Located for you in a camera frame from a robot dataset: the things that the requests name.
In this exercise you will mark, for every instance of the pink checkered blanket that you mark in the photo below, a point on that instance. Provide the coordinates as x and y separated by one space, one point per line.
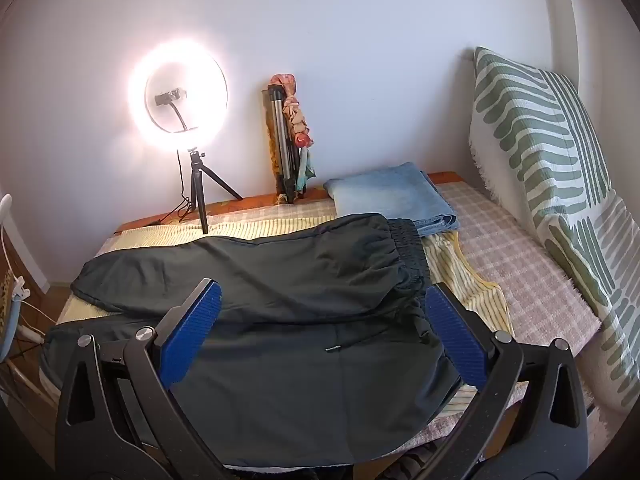
515 260

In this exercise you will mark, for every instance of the white radiator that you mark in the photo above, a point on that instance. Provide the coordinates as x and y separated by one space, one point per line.
525 125

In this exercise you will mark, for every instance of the dark green pants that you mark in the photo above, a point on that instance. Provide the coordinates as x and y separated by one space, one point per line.
280 270

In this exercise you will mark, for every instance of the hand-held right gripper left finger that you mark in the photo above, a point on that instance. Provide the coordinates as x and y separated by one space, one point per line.
192 332

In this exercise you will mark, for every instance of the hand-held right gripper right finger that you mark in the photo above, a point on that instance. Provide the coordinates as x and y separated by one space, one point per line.
455 340

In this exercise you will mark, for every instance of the green patterned white pillow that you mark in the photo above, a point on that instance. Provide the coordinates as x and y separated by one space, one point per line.
595 260

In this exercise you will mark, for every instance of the orange wooden bed frame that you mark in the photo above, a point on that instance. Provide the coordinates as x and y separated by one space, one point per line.
235 206

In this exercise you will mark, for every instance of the black phone holder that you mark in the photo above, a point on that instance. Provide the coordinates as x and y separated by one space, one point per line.
169 97

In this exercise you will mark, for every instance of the folded blue jeans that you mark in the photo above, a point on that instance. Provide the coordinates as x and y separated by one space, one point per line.
390 195

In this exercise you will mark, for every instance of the small black tripod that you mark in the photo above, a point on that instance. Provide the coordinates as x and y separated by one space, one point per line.
200 190

